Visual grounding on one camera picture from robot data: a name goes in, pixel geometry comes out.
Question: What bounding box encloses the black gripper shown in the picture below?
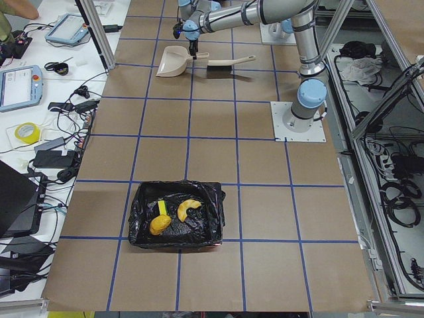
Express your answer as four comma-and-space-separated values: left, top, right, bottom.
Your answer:
189, 39, 198, 57

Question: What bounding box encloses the white plastic dustpan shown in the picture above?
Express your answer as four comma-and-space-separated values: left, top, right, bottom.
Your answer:
156, 46, 209, 78

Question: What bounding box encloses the white hand brush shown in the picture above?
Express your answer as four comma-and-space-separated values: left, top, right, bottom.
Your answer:
207, 55, 256, 71

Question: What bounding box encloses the yellow sponge wedge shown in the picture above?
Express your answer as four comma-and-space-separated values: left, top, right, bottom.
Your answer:
158, 200, 168, 216

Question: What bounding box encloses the pale curved bread piece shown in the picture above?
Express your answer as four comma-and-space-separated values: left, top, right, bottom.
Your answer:
177, 199, 201, 222

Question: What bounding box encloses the brown bread roll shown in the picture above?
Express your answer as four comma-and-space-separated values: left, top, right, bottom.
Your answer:
150, 215, 172, 236

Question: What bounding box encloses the black bag pink bin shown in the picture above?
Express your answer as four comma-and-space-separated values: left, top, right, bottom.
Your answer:
128, 180, 225, 248

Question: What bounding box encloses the upper teach pendant tablet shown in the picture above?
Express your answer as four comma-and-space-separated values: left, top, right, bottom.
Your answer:
44, 13, 89, 46

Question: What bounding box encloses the teach pendant tablet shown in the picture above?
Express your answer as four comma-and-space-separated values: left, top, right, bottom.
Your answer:
1, 65, 43, 112
44, 13, 89, 46

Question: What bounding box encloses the black tape roll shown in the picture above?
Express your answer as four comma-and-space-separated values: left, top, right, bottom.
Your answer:
53, 62, 69, 76

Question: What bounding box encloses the white crumpled cloth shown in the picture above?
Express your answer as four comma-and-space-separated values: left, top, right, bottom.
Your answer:
341, 57, 382, 85

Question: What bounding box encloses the lower teach pendant tablet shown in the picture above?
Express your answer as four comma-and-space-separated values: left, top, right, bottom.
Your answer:
1, 65, 43, 112

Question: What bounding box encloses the yellow tape roll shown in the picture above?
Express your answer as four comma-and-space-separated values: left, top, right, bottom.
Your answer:
15, 122, 40, 144

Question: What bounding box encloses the black power brick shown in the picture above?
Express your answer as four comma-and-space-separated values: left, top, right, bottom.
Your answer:
32, 150, 76, 168

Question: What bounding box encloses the black laptop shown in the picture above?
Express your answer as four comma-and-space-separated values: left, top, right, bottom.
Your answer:
1, 162, 47, 239

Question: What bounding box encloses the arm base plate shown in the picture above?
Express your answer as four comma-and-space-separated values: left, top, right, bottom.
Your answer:
270, 101, 327, 143
260, 19, 296, 46

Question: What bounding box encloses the aluminium frame upright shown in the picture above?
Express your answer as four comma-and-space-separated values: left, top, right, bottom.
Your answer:
75, 0, 116, 73

